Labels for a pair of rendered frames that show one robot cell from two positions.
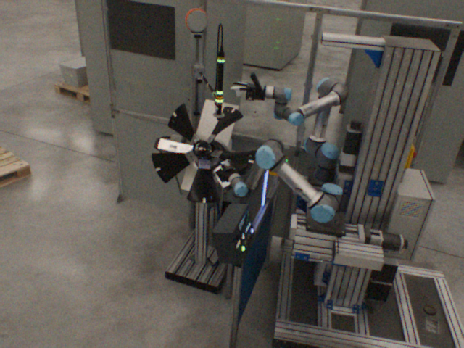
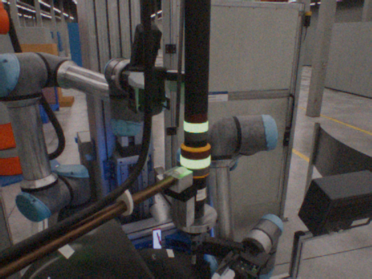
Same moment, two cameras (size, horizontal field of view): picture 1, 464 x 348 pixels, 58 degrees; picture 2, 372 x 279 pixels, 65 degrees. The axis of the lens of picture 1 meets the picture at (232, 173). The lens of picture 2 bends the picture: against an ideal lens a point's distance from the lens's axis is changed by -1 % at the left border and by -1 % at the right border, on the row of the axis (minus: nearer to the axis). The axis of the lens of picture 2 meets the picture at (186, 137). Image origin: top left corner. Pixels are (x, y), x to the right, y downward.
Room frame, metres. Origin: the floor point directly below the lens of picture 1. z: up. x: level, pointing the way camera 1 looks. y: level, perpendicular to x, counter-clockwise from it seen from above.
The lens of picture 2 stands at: (2.67, 0.44, 1.72)
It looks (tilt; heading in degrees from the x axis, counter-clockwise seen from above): 19 degrees down; 236
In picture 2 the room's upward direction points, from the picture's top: straight up
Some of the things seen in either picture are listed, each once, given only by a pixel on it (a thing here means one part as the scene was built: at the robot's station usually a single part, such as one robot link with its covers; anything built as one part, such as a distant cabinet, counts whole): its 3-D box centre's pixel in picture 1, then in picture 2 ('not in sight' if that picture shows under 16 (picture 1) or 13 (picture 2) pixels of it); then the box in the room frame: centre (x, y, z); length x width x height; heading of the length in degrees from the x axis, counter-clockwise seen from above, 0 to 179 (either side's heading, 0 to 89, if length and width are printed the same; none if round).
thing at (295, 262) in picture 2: not in sight; (297, 254); (1.82, -0.07, 0.96); 0.03 x 0.03 x 0.20; 73
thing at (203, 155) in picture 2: not in sight; (195, 150); (2.43, 0.11, 1.57); 0.04 x 0.04 x 0.01
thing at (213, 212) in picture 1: (213, 198); not in sight; (2.79, 0.14, 0.58); 0.09 x 0.05 x 1.15; 73
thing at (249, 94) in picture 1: (255, 91); (143, 85); (2.41, -0.10, 1.63); 0.12 x 0.08 x 0.09; 83
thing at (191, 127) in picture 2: not in sight; (195, 124); (2.43, 0.11, 1.61); 0.03 x 0.03 x 0.01
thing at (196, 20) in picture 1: (196, 20); not in sight; (3.12, 0.33, 1.88); 0.16 x 0.07 x 0.16; 108
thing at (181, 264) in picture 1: (205, 257); not in sight; (2.66, 0.18, 0.04); 0.62 x 0.45 x 0.08; 163
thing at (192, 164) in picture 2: not in sight; (195, 158); (2.43, 0.11, 1.56); 0.04 x 0.04 x 0.01
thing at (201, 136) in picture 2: not in sight; (195, 133); (2.43, 0.11, 1.60); 0.03 x 0.03 x 0.01
